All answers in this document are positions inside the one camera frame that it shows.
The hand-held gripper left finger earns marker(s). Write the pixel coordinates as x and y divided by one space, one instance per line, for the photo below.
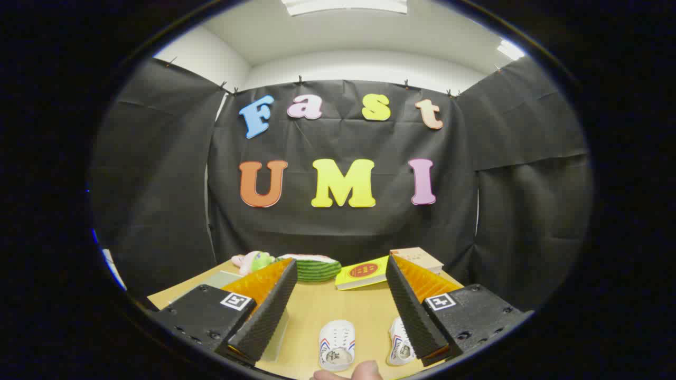
269 316

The beige book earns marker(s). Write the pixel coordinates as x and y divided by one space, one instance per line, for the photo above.
417 256

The pink green plush toy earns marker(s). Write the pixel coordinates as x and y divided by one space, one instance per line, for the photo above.
248 262

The white striped shoe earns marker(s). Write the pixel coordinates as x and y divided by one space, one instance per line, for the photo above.
338 338
398 345

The watermelon slice plush toy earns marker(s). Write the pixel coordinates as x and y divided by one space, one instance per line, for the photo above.
317 270

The yellow book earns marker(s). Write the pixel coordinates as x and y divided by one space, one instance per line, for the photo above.
364 272

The ceiling light panel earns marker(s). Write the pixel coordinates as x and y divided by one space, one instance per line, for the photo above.
343 6
509 50

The cream fabric storage box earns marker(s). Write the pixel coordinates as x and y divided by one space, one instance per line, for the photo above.
224 278

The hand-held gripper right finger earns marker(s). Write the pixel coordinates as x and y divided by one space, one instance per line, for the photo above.
412 311

